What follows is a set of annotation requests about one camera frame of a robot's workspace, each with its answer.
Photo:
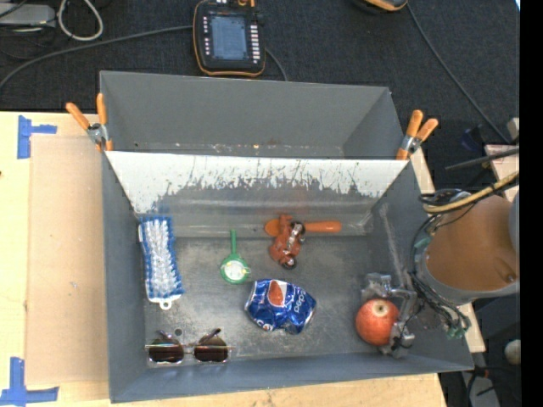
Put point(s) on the blue and white scrub brush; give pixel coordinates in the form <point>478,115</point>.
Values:
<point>160,261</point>

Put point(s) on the orange plastic spatula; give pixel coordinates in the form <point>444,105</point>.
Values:
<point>324,226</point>

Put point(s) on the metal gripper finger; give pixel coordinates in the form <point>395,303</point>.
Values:
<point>376,284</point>
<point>403,341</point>

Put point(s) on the red-brown toy motorcycle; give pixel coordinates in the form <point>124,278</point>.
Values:
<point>285,246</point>

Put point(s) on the grey metal bin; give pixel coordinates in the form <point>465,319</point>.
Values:
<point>254,113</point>

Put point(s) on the crushed blue soda can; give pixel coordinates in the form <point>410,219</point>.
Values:
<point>280,308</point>

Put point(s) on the brown sunglasses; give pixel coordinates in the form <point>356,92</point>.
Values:
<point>167,352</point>

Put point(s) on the red apple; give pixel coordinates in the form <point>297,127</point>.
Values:
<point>375,321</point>

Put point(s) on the brown cardboard board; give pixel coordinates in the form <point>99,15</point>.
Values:
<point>68,261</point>

